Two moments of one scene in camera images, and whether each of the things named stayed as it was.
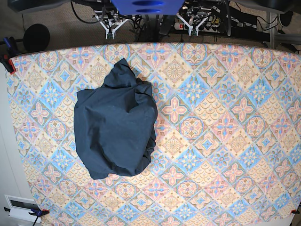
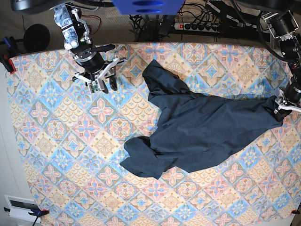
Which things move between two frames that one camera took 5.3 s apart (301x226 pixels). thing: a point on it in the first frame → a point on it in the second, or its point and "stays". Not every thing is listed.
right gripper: x=194 y=17 → x=289 y=98
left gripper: x=110 y=23 → x=96 y=68
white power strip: x=209 y=27 stays
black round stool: x=36 y=38 stays
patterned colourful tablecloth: x=227 y=149 stays
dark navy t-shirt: x=115 y=124 → x=193 y=131
